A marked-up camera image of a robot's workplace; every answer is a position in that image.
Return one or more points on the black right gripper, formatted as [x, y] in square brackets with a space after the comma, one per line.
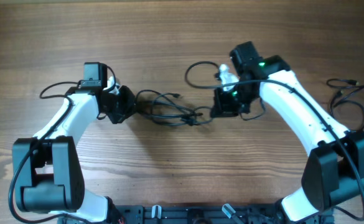
[224, 109]

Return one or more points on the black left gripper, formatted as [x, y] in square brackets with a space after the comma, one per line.
[130, 106]

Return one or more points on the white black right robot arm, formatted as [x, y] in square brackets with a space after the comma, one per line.
[334, 171]

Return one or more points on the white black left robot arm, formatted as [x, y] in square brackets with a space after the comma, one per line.
[47, 176]

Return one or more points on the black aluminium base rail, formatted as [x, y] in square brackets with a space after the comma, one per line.
[262, 213]

